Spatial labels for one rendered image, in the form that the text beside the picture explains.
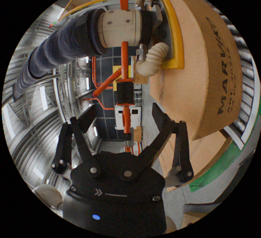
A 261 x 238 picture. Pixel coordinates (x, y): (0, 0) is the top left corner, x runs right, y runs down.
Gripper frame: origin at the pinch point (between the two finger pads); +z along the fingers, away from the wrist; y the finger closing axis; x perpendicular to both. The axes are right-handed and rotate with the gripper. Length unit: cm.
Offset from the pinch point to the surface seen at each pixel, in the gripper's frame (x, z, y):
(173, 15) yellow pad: 24.5, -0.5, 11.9
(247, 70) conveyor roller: 23, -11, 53
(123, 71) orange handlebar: 8.1, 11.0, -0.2
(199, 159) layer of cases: -45, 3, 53
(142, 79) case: -10, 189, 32
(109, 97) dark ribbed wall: -308, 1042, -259
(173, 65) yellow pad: 10.1, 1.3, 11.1
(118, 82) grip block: 4.7, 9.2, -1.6
